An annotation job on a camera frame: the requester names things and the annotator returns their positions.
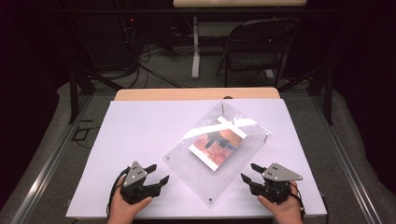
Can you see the white board sheet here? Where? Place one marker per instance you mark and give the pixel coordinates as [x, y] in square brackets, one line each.
[140, 130]

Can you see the black metal stand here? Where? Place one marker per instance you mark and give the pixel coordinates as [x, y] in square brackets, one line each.
[327, 93]
[74, 93]

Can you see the white desk leg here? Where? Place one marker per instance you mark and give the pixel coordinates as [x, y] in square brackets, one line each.
[195, 56]

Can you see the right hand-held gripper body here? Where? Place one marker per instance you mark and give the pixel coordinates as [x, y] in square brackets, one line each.
[278, 175]

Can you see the dark computer equipment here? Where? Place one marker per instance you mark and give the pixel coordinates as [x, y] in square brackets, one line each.
[106, 40]

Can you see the light far desk top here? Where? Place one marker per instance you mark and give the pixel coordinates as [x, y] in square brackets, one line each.
[239, 2]

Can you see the light wooden table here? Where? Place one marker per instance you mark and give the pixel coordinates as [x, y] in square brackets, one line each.
[174, 93]

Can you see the clear acrylic photo frame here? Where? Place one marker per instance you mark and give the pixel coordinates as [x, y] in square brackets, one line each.
[193, 177]

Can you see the orange landscape photo card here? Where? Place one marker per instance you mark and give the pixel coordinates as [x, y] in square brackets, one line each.
[218, 147]

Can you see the black folding chair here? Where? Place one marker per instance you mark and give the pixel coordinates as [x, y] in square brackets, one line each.
[255, 59]

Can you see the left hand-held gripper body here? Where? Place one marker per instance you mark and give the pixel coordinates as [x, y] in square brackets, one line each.
[134, 177]

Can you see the aluminium rail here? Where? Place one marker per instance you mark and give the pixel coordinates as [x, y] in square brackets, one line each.
[46, 174]
[348, 168]

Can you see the person's right hand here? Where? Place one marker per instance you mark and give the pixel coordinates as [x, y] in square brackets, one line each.
[288, 213]

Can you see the person's left hand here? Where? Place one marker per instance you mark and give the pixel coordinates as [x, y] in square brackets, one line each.
[124, 213]

